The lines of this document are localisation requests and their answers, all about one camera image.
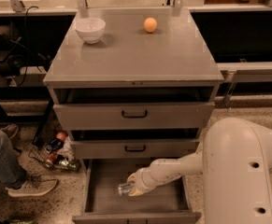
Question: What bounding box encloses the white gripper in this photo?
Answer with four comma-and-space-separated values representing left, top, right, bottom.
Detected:
127, 168, 156, 197

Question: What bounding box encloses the silver redbull can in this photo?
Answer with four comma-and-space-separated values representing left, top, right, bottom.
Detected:
118, 182, 134, 196

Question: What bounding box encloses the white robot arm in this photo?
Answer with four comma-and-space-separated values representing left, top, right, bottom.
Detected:
127, 118, 272, 224

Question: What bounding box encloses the grey bottom drawer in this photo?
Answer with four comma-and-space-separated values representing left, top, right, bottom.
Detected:
72, 158, 201, 224

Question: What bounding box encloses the grey drawer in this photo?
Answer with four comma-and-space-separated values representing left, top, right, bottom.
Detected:
53, 87, 214, 130
72, 158, 201, 224
71, 129, 199, 159

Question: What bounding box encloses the grey middle drawer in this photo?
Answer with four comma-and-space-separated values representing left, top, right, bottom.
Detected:
71, 129, 199, 159

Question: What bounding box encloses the blue can in basket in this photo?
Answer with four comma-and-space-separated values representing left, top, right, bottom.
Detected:
44, 139, 64, 154

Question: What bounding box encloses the grey top drawer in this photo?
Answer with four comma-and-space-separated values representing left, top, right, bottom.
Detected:
53, 87, 214, 130

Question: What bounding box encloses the grey drawer cabinet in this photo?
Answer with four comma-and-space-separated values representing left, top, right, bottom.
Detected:
42, 6, 225, 224

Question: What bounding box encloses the red apple in basket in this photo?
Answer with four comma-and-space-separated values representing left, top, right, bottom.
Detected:
56, 132, 67, 141

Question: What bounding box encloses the beige sneaker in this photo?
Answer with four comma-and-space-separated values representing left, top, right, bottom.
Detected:
7, 175, 58, 198

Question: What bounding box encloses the person leg in jeans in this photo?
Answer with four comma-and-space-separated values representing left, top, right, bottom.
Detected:
0, 130, 27, 189

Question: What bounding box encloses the orange fruit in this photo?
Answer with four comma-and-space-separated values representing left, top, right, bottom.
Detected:
143, 18, 157, 33

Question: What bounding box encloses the white ceramic bowl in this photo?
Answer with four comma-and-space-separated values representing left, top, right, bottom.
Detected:
75, 18, 106, 44

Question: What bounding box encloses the dark machine under bench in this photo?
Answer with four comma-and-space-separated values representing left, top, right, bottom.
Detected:
0, 23, 25, 77

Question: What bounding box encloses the wire basket on floor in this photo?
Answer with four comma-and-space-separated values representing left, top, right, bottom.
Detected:
28, 142, 81, 172

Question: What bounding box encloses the black cable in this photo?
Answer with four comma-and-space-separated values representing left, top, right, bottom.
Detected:
15, 6, 50, 87

